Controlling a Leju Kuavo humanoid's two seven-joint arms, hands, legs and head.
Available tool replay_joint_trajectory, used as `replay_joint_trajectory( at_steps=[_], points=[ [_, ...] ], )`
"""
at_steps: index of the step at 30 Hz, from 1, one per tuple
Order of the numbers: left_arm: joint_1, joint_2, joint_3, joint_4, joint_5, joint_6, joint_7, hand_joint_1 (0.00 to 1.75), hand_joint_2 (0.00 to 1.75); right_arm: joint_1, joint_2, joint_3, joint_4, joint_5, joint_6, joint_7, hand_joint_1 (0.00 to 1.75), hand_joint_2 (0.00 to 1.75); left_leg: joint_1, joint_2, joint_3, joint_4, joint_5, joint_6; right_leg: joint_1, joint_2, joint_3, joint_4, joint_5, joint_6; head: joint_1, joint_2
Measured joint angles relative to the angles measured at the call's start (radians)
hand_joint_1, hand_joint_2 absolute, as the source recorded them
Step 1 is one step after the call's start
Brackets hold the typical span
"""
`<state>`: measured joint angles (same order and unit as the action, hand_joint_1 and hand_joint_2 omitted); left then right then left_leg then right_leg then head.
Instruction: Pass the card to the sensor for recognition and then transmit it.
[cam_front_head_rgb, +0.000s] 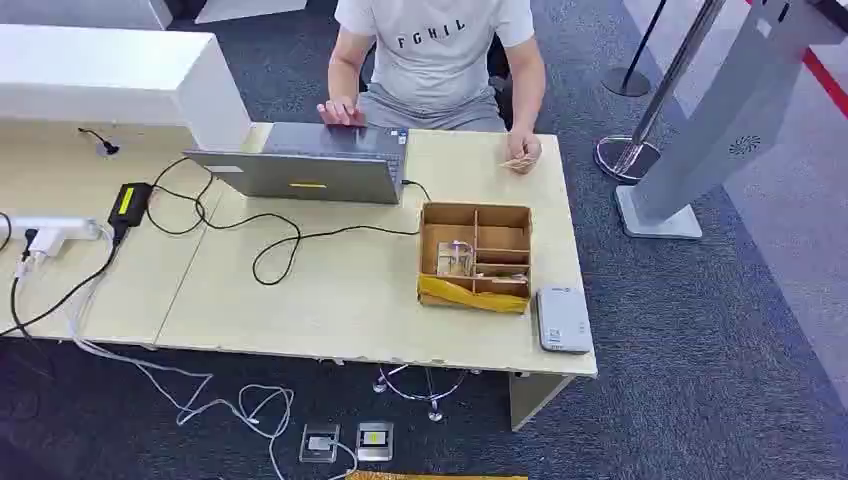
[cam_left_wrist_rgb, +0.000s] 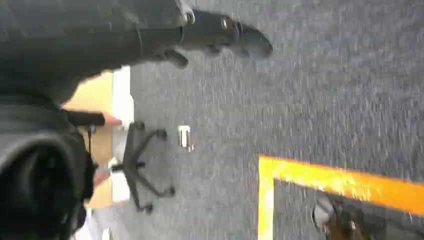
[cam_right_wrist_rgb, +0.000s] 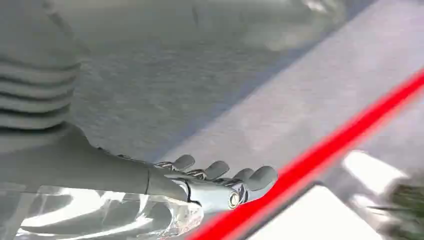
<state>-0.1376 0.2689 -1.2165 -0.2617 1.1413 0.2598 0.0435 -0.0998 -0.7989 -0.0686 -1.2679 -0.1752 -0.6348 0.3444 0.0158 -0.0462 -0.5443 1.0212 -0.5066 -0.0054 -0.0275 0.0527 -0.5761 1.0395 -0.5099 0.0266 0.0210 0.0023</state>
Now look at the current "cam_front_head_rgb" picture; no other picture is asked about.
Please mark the grey kiosk stand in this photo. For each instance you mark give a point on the grey kiosk stand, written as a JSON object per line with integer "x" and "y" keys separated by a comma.
{"x": 729, "y": 112}

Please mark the white power strip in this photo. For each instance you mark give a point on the white power strip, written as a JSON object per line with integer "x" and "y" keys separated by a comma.
{"x": 56, "y": 226}

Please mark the white counter block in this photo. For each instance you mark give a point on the white counter block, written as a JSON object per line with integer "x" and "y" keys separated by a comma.
{"x": 119, "y": 79}

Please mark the person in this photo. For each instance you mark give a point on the person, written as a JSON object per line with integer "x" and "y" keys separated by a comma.
{"x": 430, "y": 66}

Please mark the person's left hand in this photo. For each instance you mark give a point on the person's left hand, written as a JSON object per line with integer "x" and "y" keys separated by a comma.
{"x": 524, "y": 147}

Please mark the chrome stanchion post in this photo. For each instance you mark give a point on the chrome stanchion post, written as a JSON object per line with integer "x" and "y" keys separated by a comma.
{"x": 626, "y": 158}

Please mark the wooden compartment box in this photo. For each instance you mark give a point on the wooden compartment box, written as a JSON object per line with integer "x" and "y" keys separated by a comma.
{"x": 493, "y": 245}

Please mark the white table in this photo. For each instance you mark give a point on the white table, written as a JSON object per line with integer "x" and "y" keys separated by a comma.
{"x": 79, "y": 12}

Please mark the white plug charger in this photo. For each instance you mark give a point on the white plug charger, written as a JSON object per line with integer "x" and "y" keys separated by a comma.
{"x": 45, "y": 242}

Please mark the black power adapter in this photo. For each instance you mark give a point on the black power adapter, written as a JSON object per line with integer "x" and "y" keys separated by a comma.
{"x": 130, "y": 203}

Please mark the person's right hand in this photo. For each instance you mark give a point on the person's right hand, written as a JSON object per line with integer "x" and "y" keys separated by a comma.
{"x": 341, "y": 111}

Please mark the white card reader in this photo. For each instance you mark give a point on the white card reader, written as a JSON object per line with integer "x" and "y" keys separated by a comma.
{"x": 563, "y": 319}

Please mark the pale wooden desk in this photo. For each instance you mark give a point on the pale wooden desk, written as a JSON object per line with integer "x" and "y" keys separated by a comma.
{"x": 344, "y": 298}

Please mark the grey laptop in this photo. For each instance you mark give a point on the grey laptop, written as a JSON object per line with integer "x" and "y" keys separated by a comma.
{"x": 318, "y": 166}

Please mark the card with printed picture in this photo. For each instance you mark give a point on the card with printed picture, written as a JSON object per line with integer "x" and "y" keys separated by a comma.
{"x": 454, "y": 259}

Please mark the yellow tape strip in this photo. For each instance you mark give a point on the yellow tape strip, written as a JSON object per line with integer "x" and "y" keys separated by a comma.
{"x": 464, "y": 296}

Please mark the black stanchion post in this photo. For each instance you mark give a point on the black stanchion post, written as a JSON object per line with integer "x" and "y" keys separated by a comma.
{"x": 626, "y": 83}

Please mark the floor socket box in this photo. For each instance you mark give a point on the floor socket box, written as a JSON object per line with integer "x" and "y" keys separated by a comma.
{"x": 320, "y": 442}
{"x": 374, "y": 441}

